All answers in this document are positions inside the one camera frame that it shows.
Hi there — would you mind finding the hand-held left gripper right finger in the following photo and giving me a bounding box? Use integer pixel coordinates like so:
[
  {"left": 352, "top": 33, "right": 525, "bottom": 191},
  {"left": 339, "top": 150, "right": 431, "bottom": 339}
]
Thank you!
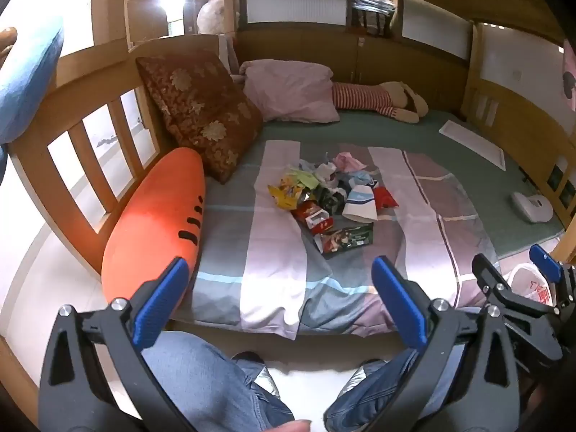
[{"left": 371, "top": 256, "right": 534, "bottom": 432}]

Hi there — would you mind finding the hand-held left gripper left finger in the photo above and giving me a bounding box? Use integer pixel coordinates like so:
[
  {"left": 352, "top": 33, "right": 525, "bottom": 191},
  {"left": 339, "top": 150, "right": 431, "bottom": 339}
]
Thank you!
[{"left": 38, "top": 256, "right": 199, "bottom": 432}]

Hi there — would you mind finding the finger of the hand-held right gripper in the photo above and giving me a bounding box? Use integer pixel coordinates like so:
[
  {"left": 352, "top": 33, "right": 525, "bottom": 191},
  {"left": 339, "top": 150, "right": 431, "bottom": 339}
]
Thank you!
[
  {"left": 529, "top": 244, "right": 576, "bottom": 300},
  {"left": 472, "top": 253, "right": 518, "bottom": 307}
]

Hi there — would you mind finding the white plastic bag red print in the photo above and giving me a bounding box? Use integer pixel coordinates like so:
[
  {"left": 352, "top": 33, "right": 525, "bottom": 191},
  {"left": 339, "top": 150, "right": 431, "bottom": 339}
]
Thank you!
[{"left": 510, "top": 265, "right": 563, "bottom": 307}]

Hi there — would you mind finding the green snack wrapper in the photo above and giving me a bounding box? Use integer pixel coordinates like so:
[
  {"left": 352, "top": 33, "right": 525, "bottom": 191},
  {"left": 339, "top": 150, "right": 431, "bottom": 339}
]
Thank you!
[{"left": 315, "top": 222, "right": 374, "bottom": 257}]

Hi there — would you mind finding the red packet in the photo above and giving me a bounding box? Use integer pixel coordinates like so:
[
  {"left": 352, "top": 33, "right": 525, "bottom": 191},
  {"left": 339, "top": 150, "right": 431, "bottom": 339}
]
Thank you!
[{"left": 373, "top": 186, "right": 399, "bottom": 210}]

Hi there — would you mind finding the white blue medicine box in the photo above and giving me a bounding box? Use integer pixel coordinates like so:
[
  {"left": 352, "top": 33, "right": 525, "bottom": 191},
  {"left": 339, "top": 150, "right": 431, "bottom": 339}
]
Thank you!
[{"left": 342, "top": 184, "right": 376, "bottom": 222}]

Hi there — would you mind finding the red snack box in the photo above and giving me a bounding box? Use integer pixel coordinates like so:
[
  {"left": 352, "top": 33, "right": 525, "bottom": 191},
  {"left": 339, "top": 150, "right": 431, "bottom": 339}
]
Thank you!
[{"left": 292, "top": 202, "right": 334, "bottom": 235}]

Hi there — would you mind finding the black silver packet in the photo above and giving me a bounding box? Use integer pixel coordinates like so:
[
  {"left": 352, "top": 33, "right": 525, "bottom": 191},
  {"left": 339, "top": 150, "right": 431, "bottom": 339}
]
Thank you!
[{"left": 315, "top": 186, "right": 347, "bottom": 214}]

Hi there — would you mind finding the pink cloth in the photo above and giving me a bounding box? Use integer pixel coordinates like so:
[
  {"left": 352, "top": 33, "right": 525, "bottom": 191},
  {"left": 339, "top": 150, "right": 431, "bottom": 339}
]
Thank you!
[{"left": 333, "top": 152, "right": 367, "bottom": 172}]

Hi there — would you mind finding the yellow snack packet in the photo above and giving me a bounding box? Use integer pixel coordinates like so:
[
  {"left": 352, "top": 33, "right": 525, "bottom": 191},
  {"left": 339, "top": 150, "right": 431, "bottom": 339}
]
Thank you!
[{"left": 267, "top": 175, "right": 311, "bottom": 210}]

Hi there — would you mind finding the green paper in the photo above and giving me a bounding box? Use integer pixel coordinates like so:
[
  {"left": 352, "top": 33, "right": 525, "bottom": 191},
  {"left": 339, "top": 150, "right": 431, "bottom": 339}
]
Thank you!
[{"left": 288, "top": 166, "right": 316, "bottom": 185}]

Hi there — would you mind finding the person's left hand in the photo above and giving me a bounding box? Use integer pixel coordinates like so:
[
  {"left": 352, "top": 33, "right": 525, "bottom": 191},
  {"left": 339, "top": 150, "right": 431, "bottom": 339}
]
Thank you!
[{"left": 270, "top": 420, "right": 312, "bottom": 432}]

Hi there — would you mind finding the white handheld appliance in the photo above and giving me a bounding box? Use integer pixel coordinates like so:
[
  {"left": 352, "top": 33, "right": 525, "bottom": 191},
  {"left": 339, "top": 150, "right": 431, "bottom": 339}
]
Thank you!
[{"left": 510, "top": 191, "right": 554, "bottom": 224}]

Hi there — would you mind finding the orange carrot plush pillow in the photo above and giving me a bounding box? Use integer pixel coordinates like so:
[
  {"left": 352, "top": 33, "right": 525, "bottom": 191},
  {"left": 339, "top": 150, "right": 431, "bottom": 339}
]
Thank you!
[{"left": 101, "top": 146, "right": 207, "bottom": 307}]

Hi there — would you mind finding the silver shoe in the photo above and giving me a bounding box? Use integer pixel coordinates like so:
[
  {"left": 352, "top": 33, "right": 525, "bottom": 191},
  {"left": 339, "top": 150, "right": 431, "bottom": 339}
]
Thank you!
[
  {"left": 337, "top": 359, "right": 388, "bottom": 399},
  {"left": 231, "top": 352, "right": 282, "bottom": 399}
]

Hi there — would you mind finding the person's left leg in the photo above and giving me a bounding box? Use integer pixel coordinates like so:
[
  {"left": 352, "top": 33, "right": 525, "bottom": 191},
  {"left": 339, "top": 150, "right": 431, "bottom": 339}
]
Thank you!
[{"left": 141, "top": 330, "right": 293, "bottom": 432}]

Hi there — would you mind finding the person's leg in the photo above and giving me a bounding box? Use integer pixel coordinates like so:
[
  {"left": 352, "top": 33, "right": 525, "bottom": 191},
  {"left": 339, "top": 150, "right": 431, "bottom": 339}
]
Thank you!
[
  {"left": 324, "top": 346, "right": 469, "bottom": 432},
  {"left": 141, "top": 330, "right": 293, "bottom": 432}
]

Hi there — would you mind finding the person's right leg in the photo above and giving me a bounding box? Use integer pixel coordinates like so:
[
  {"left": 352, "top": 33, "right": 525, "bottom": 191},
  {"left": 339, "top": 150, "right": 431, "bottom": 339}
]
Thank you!
[{"left": 324, "top": 346, "right": 469, "bottom": 432}]

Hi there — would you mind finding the plaid bed sheet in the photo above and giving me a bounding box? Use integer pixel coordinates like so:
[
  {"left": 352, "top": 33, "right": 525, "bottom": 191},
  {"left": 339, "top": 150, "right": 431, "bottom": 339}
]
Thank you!
[{"left": 173, "top": 139, "right": 500, "bottom": 340}]

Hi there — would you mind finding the white flat tray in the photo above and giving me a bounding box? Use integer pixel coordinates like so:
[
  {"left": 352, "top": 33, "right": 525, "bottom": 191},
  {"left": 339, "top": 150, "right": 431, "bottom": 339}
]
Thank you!
[{"left": 438, "top": 119, "right": 507, "bottom": 172}]

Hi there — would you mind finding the green mattress pad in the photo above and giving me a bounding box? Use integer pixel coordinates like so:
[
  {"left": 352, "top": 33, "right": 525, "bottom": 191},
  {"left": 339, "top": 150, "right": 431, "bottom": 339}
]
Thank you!
[{"left": 204, "top": 108, "right": 565, "bottom": 257}]

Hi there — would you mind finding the brown floral cushion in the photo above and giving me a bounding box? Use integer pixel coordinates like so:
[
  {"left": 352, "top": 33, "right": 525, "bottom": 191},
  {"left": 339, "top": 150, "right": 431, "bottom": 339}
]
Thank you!
[{"left": 135, "top": 49, "right": 264, "bottom": 184}]

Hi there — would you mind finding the striped plush toy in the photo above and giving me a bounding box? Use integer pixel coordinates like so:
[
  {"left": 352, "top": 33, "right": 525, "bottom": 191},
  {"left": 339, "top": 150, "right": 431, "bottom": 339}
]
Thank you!
[{"left": 332, "top": 80, "right": 429, "bottom": 124}]

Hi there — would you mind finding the pink pillow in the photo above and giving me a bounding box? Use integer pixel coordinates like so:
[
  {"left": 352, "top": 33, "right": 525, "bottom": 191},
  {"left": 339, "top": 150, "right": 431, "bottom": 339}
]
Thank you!
[{"left": 238, "top": 59, "right": 341, "bottom": 123}]

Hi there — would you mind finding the white hanging cloth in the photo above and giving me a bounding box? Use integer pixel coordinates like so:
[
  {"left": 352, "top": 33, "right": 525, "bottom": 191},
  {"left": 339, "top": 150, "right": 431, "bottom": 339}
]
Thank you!
[{"left": 218, "top": 36, "right": 239, "bottom": 77}]

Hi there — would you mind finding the frosted window panel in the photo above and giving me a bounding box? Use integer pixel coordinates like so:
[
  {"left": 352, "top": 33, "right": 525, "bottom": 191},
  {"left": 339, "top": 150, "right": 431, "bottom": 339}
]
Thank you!
[
  {"left": 402, "top": 0, "right": 473, "bottom": 59},
  {"left": 243, "top": 0, "right": 349, "bottom": 25}
]

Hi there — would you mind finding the blue denim cloth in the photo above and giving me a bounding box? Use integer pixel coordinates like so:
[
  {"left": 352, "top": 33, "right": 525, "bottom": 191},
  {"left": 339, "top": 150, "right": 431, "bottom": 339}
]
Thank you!
[{"left": 0, "top": 15, "right": 64, "bottom": 145}]

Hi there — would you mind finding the white plush toy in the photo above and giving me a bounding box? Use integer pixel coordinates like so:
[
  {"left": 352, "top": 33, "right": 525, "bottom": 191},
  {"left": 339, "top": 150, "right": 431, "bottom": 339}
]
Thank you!
[{"left": 197, "top": 0, "right": 239, "bottom": 34}]

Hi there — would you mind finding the stack of bags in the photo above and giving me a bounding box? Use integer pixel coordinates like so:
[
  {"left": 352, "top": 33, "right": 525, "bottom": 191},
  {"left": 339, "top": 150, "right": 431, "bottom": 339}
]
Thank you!
[{"left": 351, "top": 0, "right": 399, "bottom": 39}]

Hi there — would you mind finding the wooden shelf unit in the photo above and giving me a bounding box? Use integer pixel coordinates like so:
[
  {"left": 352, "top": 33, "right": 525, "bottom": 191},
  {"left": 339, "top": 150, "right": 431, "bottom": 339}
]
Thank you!
[{"left": 123, "top": 0, "right": 194, "bottom": 50}]

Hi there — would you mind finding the wooden bed frame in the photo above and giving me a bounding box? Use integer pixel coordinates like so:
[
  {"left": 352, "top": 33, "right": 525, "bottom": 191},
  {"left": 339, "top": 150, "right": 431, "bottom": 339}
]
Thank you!
[{"left": 0, "top": 0, "right": 576, "bottom": 415}]

